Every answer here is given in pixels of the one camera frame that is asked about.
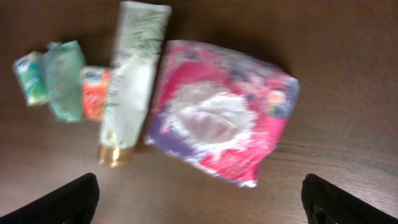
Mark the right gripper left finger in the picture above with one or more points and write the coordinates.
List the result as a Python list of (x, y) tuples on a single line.
[(74, 203)]

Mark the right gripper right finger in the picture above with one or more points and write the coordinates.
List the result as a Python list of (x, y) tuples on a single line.
[(325, 203)]

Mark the small orange tissue packet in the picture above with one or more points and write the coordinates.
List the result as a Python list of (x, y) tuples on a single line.
[(95, 82)]

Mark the pink purple tissue pack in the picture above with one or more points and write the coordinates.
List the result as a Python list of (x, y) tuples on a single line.
[(220, 110)]

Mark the small green tissue packet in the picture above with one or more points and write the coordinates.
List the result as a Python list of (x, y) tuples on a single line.
[(30, 75)]

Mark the teal wet wipes packet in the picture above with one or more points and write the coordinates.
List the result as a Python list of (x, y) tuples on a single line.
[(62, 66)]

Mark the white tube with gold cap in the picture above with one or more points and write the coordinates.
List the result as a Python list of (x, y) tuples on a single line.
[(139, 37)]

